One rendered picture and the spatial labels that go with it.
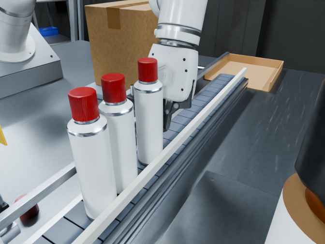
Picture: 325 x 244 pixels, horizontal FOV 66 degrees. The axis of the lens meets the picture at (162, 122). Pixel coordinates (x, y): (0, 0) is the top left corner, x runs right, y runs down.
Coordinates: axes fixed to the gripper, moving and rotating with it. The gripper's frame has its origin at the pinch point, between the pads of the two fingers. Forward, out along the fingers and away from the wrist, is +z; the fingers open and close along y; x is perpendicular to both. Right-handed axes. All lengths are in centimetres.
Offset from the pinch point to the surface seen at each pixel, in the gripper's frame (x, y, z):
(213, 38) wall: 250, -80, -49
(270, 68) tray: 81, 8, -18
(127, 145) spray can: -15.0, 2.5, 1.3
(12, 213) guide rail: -29.0, -2.9, 8.7
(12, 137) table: -6.3, -40.3, 14.4
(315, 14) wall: 226, 16, -77
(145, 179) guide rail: -10.8, 4.2, 7.8
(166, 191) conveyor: -3.9, 5.4, 12.2
